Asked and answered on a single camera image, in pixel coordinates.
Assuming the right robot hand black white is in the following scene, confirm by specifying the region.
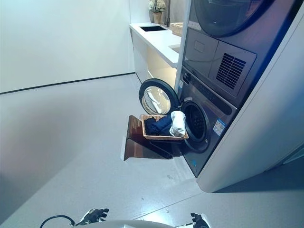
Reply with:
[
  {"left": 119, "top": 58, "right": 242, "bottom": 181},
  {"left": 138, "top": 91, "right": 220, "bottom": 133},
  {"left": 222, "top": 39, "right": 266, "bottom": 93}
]
[{"left": 190, "top": 212, "right": 212, "bottom": 228}]

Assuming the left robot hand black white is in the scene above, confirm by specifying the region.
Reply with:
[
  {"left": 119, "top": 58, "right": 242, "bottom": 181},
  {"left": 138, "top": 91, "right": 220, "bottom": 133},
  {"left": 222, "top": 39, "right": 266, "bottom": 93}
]
[{"left": 76, "top": 208, "right": 110, "bottom": 226}]

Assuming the white garment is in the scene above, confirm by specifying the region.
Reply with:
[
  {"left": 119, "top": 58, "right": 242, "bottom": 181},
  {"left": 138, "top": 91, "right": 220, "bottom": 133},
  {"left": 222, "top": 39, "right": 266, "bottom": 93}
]
[{"left": 169, "top": 110, "right": 187, "bottom": 138}]

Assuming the blue garment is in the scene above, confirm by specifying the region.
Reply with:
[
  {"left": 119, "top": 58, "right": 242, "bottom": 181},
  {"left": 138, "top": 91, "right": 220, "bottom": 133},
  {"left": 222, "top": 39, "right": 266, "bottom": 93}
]
[{"left": 144, "top": 116, "right": 176, "bottom": 137}]

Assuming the dark grey washing machine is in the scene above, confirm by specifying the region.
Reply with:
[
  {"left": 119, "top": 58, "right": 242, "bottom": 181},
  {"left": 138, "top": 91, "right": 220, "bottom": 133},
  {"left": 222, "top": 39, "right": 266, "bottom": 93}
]
[{"left": 175, "top": 65, "right": 238, "bottom": 178}]

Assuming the grey robot torso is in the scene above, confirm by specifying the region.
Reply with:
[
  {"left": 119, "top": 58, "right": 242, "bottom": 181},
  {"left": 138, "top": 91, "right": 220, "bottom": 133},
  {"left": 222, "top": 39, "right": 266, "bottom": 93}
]
[{"left": 78, "top": 219, "right": 198, "bottom": 228}]

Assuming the dark brown wooden stool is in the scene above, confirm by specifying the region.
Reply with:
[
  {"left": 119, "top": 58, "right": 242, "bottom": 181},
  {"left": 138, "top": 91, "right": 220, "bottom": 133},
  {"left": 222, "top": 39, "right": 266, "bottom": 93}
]
[{"left": 123, "top": 115, "right": 183, "bottom": 162}]

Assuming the brown wicker laundry basket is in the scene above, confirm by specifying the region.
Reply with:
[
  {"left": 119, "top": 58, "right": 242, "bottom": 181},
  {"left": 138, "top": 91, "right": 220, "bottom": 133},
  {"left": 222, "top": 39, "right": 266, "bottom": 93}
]
[{"left": 141, "top": 114, "right": 190, "bottom": 141}]

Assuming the round glass washer door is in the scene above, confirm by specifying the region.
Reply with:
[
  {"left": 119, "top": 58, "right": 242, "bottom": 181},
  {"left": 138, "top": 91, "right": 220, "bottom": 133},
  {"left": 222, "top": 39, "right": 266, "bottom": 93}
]
[{"left": 138, "top": 78, "right": 179, "bottom": 117}]

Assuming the dark grey stacked dryer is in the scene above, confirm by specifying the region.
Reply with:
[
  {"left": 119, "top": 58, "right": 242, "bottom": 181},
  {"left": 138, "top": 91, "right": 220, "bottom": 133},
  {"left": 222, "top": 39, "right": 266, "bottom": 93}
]
[{"left": 182, "top": 0, "right": 304, "bottom": 98}]

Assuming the white counter cabinet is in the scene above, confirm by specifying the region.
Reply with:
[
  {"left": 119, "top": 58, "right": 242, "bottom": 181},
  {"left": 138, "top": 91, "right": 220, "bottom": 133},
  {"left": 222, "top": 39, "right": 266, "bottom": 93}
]
[{"left": 129, "top": 22, "right": 184, "bottom": 84}]

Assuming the light wicker basket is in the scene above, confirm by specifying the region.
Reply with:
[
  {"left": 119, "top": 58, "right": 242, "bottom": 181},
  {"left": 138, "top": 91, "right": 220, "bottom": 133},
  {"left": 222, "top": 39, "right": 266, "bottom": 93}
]
[{"left": 170, "top": 22, "right": 184, "bottom": 37}]

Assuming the black rectangular sink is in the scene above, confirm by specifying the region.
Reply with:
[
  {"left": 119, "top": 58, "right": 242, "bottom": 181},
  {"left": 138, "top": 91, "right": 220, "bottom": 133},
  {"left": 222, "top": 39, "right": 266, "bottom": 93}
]
[{"left": 139, "top": 25, "right": 168, "bottom": 32}]

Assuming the dark faucet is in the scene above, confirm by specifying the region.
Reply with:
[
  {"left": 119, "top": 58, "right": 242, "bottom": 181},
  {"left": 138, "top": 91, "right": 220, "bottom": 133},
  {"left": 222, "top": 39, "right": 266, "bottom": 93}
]
[{"left": 165, "top": 0, "right": 172, "bottom": 28}]

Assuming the potted plant in vase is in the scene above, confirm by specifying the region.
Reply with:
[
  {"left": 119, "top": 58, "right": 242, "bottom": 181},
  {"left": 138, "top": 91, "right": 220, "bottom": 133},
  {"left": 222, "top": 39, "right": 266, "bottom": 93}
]
[{"left": 148, "top": 0, "right": 166, "bottom": 23}]

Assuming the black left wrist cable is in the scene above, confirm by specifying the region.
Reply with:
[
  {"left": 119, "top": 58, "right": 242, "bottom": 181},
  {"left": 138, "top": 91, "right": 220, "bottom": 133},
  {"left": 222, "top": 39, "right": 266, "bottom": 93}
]
[{"left": 39, "top": 214, "right": 77, "bottom": 228}]

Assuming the white appliance enclosure panel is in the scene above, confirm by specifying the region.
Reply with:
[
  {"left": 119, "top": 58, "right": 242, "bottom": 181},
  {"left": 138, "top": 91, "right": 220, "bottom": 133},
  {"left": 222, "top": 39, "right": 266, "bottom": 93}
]
[{"left": 174, "top": 0, "right": 304, "bottom": 193}]

